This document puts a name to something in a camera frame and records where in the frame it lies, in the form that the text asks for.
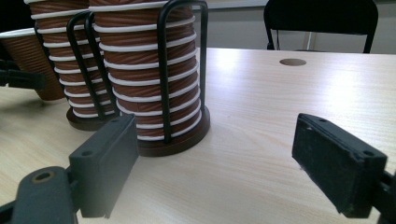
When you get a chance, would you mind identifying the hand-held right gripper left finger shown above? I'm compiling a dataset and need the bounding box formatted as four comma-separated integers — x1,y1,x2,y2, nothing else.
68,113,140,219

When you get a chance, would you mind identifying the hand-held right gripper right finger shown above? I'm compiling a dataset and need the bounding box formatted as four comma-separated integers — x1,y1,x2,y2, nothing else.
290,112,389,219

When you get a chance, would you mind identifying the single brown ribbed cup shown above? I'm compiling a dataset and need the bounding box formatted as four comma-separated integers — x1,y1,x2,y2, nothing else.
0,27,65,102

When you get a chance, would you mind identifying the black wire cup holder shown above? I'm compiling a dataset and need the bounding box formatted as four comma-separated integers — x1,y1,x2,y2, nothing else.
33,10,121,132
83,0,211,158

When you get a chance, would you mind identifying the stack of brown paper cups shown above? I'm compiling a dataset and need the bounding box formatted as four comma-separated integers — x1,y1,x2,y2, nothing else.
23,0,117,119
88,0,202,142

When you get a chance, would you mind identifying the round table grommet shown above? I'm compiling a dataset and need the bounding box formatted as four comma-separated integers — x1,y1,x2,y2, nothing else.
278,57,308,67

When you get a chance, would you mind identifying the black folding chair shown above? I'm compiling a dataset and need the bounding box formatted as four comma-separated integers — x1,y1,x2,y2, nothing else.
263,0,379,54

